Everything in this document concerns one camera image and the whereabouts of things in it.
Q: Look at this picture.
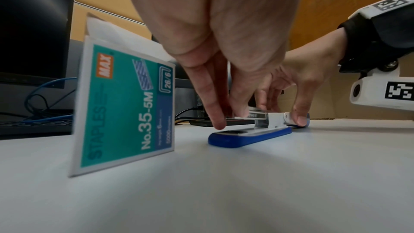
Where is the black wrist strap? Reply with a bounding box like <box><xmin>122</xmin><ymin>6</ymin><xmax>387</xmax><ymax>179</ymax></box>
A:
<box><xmin>337</xmin><ymin>9</ymin><xmax>414</xmax><ymax>74</ymax></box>

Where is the person's left hand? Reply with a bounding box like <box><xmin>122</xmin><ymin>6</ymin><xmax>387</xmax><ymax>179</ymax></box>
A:
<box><xmin>121</xmin><ymin>0</ymin><xmax>306</xmax><ymax>131</ymax></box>

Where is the white wrist camera with markers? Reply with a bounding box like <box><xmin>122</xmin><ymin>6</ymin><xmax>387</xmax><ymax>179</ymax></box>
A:
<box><xmin>348</xmin><ymin>0</ymin><xmax>414</xmax><ymax>112</ymax></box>

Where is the teal staple box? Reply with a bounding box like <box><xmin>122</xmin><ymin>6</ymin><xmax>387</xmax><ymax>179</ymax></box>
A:
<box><xmin>68</xmin><ymin>13</ymin><xmax>177</xmax><ymax>178</ymax></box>

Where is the blue and white stapler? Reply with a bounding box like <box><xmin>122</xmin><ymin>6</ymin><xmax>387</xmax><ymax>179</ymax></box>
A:
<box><xmin>208</xmin><ymin>107</ymin><xmax>311</xmax><ymax>148</ymax></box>

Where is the black cable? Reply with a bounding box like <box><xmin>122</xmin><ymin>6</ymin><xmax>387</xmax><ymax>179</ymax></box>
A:
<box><xmin>175</xmin><ymin>106</ymin><xmax>205</xmax><ymax>126</ymax></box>

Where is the person's right hand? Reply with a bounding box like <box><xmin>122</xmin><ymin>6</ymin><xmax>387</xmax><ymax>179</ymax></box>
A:
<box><xmin>255</xmin><ymin>27</ymin><xmax>347</xmax><ymax>128</ymax></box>

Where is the black computer monitor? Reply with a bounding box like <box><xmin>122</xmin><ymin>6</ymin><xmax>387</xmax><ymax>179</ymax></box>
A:
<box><xmin>0</xmin><ymin>0</ymin><xmax>78</xmax><ymax>90</ymax></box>

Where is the black keyboard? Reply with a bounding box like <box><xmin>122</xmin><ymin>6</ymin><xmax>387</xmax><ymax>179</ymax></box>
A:
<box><xmin>0</xmin><ymin>120</ymin><xmax>74</xmax><ymax>141</ymax></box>

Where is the blue cable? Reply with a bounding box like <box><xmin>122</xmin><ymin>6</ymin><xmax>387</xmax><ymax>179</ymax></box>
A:
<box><xmin>25</xmin><ymin>77</ymin><xmax>78</xmax><ymax>126</ymax></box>

